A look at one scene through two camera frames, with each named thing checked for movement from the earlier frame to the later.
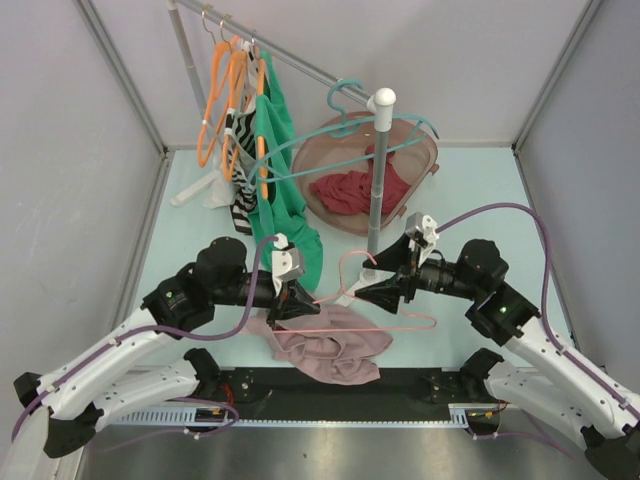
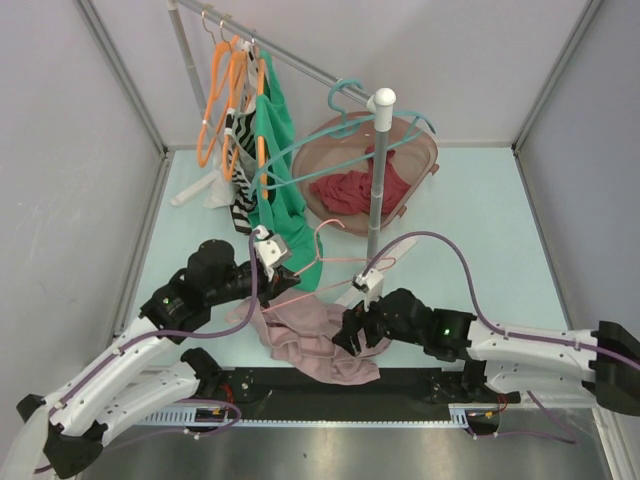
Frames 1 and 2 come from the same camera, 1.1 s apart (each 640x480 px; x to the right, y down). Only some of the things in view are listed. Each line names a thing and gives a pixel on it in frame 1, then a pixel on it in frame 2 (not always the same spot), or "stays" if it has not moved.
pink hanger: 344,293 → 332,257
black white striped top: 240,148 stays
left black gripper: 293,302 → 269,287
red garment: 351,192 stays
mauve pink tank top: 336,357 stays
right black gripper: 387,293 → 347,337
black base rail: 396,395 stays
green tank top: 284,216 stays
